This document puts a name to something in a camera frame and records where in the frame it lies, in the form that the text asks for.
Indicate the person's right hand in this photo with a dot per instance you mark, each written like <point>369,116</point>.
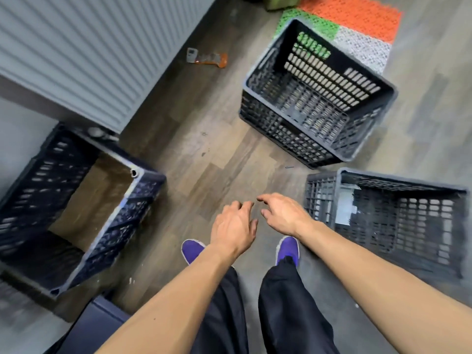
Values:
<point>287,215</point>

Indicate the person's left hand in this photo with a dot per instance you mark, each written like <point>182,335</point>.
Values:
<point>230,230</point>

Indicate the person's left thumb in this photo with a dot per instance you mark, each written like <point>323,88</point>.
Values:
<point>254,228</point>

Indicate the person's right thumb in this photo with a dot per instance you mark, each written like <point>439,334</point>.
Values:
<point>266,213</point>

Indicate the person's left forearm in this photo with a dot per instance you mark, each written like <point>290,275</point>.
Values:
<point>173,305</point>

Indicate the person's right forearm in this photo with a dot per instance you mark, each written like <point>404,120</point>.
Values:
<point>376,283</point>

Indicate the purple right shoe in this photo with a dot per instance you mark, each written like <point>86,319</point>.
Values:
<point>287,250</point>

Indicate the purple shoe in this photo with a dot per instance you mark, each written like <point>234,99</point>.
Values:
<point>287,250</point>
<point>191,250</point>

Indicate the purple left shoe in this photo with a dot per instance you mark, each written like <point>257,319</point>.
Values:
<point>191,250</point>

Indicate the white label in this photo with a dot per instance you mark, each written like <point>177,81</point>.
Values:
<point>346,206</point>

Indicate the person's black trousers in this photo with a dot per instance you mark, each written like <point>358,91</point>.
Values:
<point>287,313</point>

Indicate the grey plastic crate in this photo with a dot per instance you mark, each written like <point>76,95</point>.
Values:
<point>313,117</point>

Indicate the dark blue plastic crate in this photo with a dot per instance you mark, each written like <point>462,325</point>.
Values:
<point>121,224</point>

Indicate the grey crate with white label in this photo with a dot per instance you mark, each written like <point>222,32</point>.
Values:
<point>405,224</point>

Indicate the orange and grey hand tool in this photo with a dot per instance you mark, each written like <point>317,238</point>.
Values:
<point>208,58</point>

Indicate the metal radiator valve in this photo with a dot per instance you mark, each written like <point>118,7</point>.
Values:
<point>99,134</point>

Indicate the dark blue-grey box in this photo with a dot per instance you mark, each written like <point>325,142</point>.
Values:
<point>96,328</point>

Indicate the green box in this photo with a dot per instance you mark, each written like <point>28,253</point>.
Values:
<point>280,1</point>

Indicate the orange green white floor mat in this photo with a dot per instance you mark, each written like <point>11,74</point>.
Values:
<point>354,14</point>

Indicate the white panel radiator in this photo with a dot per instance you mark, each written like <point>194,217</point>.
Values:
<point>92,47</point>

